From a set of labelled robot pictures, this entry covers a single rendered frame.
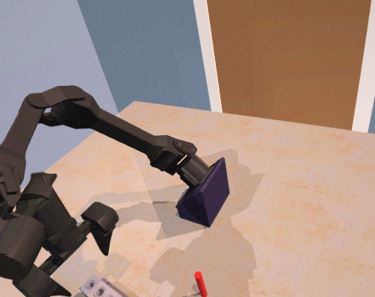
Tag red peg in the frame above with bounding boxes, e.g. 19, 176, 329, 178
194, 271, 208, 297

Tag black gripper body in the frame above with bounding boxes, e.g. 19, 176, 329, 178
12, 201, 120, 297

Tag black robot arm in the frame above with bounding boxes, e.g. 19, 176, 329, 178
0, 85, 214, 280

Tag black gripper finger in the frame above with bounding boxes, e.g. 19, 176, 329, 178
46, 278, 72, 297
90, 225, 116, 256

